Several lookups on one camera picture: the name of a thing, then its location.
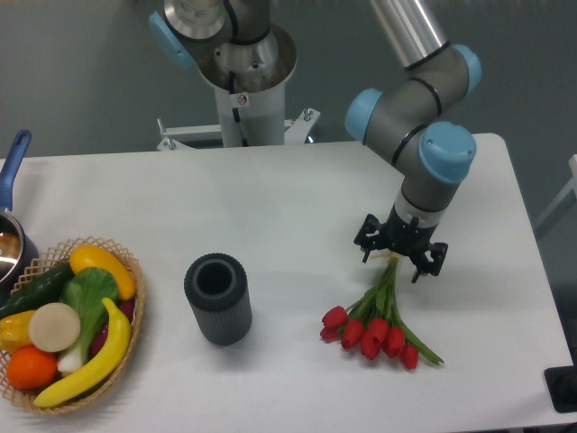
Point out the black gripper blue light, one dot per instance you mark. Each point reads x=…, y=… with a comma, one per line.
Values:
x=407, y=231

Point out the red tulip bouquet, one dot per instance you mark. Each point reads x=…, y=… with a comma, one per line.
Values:
x=374, y=325

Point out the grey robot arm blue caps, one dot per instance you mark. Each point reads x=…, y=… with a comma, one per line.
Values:
x=247, y=60

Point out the dark grey ribbed vase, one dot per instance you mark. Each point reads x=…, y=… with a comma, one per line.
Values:
x=216, y=286

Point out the black device at table edge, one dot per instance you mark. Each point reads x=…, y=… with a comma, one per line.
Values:
x=561, y=384

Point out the dark red vegetable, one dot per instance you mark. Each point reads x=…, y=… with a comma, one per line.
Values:
x=127, y=307

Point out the yellow squash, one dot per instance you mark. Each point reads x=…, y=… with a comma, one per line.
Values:
x=91, y=256

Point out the green bok choy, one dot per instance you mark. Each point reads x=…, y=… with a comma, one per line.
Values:
x=84, y=293

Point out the yellow banana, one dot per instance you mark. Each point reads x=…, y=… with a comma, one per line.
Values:
x=97, y=369

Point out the woven wicker basket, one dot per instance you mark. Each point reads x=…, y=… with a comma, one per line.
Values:
x=53, y=257

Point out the beige round disc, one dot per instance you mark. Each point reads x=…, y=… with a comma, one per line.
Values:
x=54, y=327

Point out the dark green cucumber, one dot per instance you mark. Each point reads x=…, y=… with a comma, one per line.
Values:
x=44, y=289

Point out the orange fruit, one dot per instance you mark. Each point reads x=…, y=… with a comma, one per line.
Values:
x=31, y=368

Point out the yellow bell pepper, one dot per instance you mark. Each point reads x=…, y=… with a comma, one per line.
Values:
x=14, y=331

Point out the white furniture frame right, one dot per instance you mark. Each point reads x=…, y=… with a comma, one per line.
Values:
x=559, y=205

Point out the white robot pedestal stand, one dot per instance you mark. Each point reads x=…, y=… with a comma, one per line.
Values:
x=245, y=120

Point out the saucepan with blue handle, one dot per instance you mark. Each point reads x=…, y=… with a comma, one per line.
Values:
x=17, y=249

